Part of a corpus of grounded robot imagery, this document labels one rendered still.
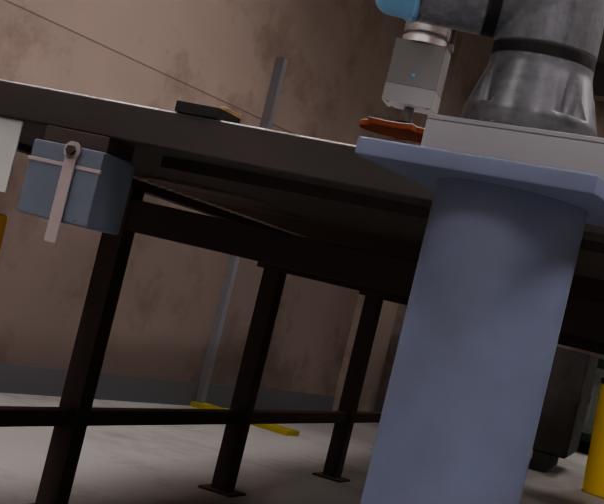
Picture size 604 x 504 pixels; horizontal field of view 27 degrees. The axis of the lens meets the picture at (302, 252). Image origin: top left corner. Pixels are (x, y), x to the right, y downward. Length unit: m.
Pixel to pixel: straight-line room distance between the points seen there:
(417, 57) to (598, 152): 0.78
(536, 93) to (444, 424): 0.36
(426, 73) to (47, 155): 0.62
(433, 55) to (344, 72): 5.13
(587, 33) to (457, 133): 0.18
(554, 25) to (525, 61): 0.05
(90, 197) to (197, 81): 4.06
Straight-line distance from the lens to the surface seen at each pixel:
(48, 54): 5.21
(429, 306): 1.35
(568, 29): 1.40
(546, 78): 1.38
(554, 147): 1.33
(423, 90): 2.03
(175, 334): 6.19
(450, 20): 1.42
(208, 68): 6.06
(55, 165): 2.01
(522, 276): 1.33
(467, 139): 1.36
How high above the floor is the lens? 0.69
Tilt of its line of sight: 2 degrees up
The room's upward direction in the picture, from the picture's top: 14 degrees clockwise
